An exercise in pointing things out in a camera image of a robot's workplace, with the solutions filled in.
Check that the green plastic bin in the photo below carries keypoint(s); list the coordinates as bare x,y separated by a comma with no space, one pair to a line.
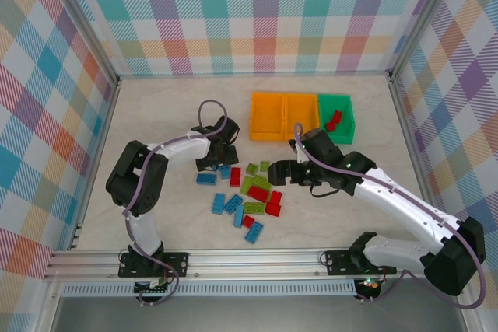
344,133

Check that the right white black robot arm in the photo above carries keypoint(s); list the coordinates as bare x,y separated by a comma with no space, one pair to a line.
397,200

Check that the aluminium frame post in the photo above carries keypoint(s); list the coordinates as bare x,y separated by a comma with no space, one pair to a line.
88,23
423,17

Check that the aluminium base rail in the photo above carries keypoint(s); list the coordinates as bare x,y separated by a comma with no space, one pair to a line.
253,262

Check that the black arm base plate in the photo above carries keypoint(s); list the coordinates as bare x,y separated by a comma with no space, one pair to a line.
338,262
179,264

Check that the small circuit board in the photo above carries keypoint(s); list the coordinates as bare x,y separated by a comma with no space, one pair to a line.
369,284
153,288

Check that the blue lego brick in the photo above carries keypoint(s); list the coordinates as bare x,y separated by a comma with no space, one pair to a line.
205,179
239,216
225,171
253,232
232,203
218,203

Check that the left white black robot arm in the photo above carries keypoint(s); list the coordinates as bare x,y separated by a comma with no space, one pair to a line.
136,176

